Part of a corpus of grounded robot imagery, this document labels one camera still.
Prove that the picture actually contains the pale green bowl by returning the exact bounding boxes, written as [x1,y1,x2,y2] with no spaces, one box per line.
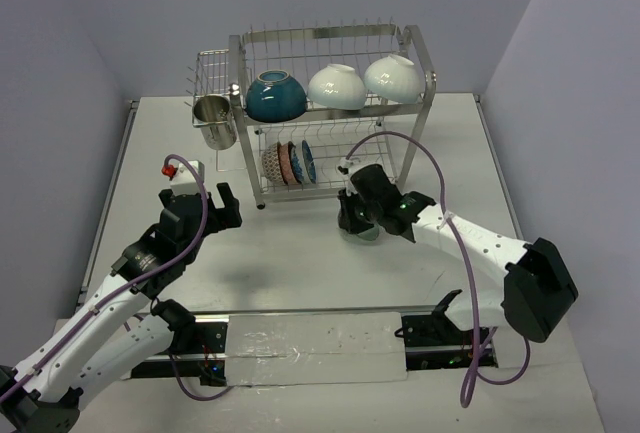
[340,226,380,244]

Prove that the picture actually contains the geometric patterned bowl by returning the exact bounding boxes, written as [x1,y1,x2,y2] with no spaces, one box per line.
[261,143,285,186]

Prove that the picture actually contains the blue patterned bowl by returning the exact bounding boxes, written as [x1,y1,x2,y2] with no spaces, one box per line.
[299,140,317,184]

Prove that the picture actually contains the floral patterned dark bowl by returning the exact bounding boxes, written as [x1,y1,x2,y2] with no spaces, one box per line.
[278,142,301,185]

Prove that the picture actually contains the white bowl top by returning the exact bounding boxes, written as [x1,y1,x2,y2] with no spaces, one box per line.
[307,63,367,111]

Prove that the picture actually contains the white bowl dark rim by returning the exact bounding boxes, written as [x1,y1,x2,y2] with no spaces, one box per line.
[363,54,425,104]

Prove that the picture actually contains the teal bowl tan interior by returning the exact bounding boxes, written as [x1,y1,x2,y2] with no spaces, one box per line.
[245,70,307,123]

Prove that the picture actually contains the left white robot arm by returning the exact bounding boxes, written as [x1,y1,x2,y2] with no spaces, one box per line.
[1,183,242,432]

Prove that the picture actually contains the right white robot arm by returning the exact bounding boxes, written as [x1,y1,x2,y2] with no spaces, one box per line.
[337,160,579,344]

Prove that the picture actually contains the steel two-tier dish rack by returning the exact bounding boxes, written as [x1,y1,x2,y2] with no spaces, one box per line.
[227,21,437,209]

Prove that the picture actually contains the steel utensil cup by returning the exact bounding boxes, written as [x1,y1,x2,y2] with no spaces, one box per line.
[192,95,237,151]

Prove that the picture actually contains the white taped board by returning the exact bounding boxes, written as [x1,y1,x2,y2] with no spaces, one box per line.
[225,312,407,386]

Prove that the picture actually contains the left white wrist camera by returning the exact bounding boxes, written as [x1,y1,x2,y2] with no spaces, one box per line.
[161,161,205,196]

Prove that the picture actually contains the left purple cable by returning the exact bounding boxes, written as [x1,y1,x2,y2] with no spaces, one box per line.
[0,153,236,404]

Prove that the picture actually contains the purple cable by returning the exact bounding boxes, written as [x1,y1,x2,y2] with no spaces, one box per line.
[0,153,236,404]
[345,131,532,409]

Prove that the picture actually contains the wire side basket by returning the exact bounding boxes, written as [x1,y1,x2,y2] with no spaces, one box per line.
[186,49,229,107]

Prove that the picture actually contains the black mounting rail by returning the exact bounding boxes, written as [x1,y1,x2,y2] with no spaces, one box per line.
[130,311,472,387]

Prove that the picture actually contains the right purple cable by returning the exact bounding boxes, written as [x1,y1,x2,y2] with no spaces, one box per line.
[345,131,532,409]

